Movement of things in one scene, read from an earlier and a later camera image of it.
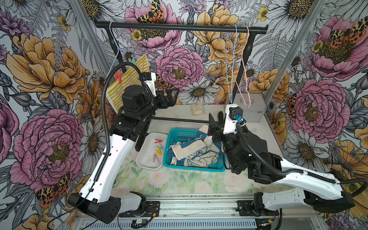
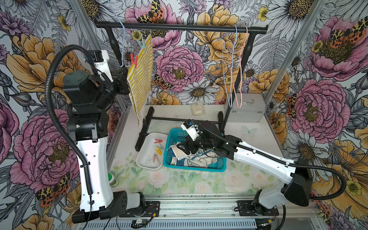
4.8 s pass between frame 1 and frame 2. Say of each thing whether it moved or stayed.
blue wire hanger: moved
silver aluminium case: stayed
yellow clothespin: stayed
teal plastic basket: stayed
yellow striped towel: moved
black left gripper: moved
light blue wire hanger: moved
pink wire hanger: moved
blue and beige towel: stayed
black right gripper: moved
